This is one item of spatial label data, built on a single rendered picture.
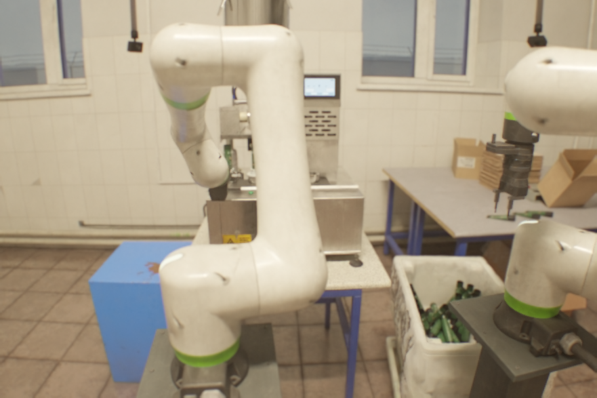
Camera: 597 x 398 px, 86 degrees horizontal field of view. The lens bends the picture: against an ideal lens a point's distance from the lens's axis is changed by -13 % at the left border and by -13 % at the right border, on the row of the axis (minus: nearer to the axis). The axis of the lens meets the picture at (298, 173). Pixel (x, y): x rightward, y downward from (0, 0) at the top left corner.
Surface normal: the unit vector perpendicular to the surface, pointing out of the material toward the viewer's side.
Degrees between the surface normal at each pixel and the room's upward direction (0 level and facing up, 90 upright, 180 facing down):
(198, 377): 0
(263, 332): 0
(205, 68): 112
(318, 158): 90
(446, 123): 90
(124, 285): 90
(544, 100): 101
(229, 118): 90
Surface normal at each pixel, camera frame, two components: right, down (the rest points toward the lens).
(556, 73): -0.62, -0.15
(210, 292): 0.31, 0.19
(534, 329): -0.98, -0.11
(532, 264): -0.80, 0.15
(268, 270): 0.22, -0.44
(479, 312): 0.00, -0.97
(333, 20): 0.06, 0.26
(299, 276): 0.25, -0.22
